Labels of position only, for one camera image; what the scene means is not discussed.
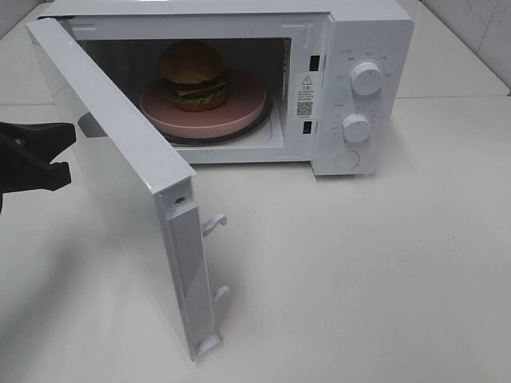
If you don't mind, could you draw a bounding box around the lower white round knob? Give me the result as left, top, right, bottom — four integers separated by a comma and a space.
341, 113, 371, 144

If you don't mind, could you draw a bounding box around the round white door button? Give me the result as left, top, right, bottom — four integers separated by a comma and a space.
335, 150, 360, 174

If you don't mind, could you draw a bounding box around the white microwave door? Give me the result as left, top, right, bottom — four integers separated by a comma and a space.
27, 18, 229, 360

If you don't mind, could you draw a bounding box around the white microwave oven body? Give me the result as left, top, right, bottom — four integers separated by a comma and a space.
27, 1, 414, 188

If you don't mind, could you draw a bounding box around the upper white round knob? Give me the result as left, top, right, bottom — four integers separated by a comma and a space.
350, 59, 384, 97

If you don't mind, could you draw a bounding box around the pink round plate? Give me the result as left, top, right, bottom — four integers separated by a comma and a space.
140, 69, 269, 140

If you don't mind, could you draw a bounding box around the white warning label sticker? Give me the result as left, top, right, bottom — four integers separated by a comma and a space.
293, 71, 321, 119

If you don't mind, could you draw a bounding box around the burger with lettuce and cheese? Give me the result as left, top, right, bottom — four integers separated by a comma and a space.
156, 40, 228, 113

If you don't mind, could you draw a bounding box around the white round knob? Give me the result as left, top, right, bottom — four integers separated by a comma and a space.
350, 59, 384, 97
341, 113, 371, 144

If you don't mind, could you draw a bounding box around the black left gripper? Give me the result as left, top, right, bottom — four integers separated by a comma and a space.
1, 122, 76, 207

